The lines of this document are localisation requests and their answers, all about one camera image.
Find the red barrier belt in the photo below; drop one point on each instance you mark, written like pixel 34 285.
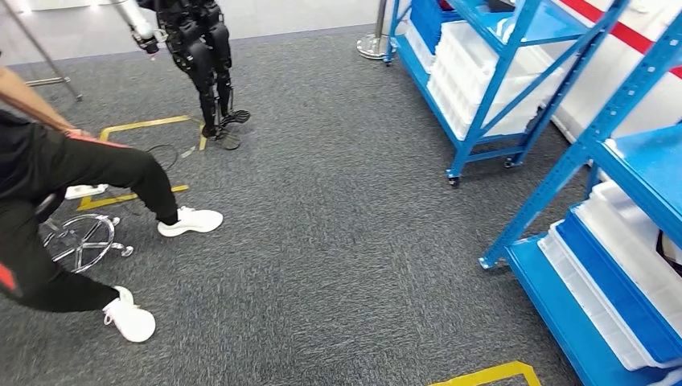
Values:
pixel 623 29

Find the yellow floor tape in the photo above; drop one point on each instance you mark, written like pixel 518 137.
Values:
pixel 490 374
pixel 138 124

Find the blue plastic crate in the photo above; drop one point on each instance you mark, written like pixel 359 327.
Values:
pixel 426 16
pixel 612 282

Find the chrome stanchion post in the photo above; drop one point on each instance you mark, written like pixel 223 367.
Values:
pixel 373 48

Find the person's left hand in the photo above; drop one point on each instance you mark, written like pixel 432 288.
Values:
pixel 80 133

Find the small clear floor scrap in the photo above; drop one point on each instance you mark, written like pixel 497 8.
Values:
pixel 187 152

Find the chrome swivel stool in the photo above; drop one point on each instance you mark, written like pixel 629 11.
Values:
pixel 82 242

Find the white car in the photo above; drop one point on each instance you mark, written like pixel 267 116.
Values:
pixel 602 74

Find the blue metal shelf rack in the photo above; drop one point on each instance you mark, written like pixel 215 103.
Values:
pixel 482 106
pixel 612 122

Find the white power strip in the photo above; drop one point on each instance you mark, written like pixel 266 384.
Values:
pixel 85 192

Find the person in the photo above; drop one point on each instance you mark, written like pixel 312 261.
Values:
pixel 106 170

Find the person's left forearm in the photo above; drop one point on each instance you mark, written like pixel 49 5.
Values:
pixel 32 98

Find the metal table leg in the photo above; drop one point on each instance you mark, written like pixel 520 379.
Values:
pixel 42 53

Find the black humanoid robot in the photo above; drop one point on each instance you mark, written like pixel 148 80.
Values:
pixel 202 58

